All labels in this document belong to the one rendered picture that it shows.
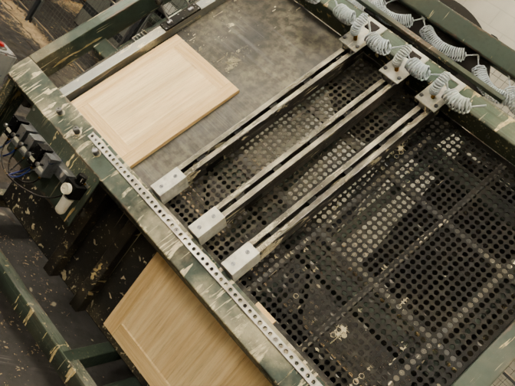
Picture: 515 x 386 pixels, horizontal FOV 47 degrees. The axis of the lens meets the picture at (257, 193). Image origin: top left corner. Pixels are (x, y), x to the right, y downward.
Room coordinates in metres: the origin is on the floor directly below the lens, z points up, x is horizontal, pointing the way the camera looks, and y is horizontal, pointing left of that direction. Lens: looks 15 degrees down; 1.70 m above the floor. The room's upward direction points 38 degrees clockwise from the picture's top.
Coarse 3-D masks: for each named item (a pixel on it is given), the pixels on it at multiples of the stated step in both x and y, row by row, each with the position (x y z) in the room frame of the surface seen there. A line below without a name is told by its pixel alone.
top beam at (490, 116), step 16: (304, 0) 2.79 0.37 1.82; (320, 0) 2.72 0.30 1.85; (336, 0) 2.73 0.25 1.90; (320, 16) 2.77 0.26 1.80; (368, 16) 2.68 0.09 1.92; (384, 32) 2.62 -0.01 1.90; (368, 48) 2.63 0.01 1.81; (400, 48) 2.57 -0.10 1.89; (384, 64) 2.61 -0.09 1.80; (432, 64) 2.52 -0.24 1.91; (416, 80) 2.51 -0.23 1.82; (432, 80) 2.47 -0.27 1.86; (448, 80) 2.47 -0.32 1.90; (464, 96) 2.42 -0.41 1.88; (480, 96) 2.43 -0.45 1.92; (448, 112) 2.47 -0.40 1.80; (480, 112) 2.38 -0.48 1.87; (496, 112) 2.39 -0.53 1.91; (480, 128) 2.38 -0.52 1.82; (496, 128) 2.34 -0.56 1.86; (512, 128) 2.34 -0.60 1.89; (496, 144) 2.36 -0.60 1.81; (512, 144) 2.30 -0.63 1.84; (512, 160) 2.34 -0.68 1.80
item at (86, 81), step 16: (208, 0) 2.77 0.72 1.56; (224, 0) 2.82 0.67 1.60; (192, 16) 2.71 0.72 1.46; (160, 32) 2.62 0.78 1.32; (176, 32) 2.68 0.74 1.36; (128, 48) 2.55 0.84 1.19; (144, 48) 2.57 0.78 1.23; (112, 64) 2.48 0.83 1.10; (80, 80) 2.41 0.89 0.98; (96, 80) 2.45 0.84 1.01
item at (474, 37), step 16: (400, 0) 3.08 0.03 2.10; (416, 0) 3.05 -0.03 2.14; (432, 0) 3.02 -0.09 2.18; (432, 16) 3.00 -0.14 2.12; (448, 16) 2.98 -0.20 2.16; (448, 32) 2.96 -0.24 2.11; (464, 32) 2.93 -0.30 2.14; (480, 32) 2.91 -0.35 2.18; (480, 48) 2.89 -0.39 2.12; (496, 48) 2.86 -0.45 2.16; (496, 64) 2.85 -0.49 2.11; (512, 64) 2.82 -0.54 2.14; (352, 128) 2.91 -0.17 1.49; (272, 192) 2.76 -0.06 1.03; (240, 224) 2.68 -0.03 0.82; (416, 384) 1.94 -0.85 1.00
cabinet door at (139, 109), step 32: (160, 64) 2.53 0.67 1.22; (192, 64) 2.54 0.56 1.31; (96, 96) 2.39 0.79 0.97; (128, 96) 2.41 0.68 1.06; (160, 96) 2.42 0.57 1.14; (192, 96) 2.43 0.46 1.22; (224, 96) 2.44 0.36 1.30; (96, 128) 2.29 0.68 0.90; (128, 128) 2.30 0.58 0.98; (160, 128) 2.32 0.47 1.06; (128, 160) 2.20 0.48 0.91
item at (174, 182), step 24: (360, 24) 2.48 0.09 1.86; (360, 48) 2.54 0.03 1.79; (312, 72) 2.49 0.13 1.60; (336, 72) 2.55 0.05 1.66; (288, 96) 2.40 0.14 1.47; (264, 120) 2.32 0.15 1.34; (216, 144) 2.22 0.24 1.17; (240, 144) 2.28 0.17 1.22; (192, 168) 2.14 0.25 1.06; (168, 192) 2.08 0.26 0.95
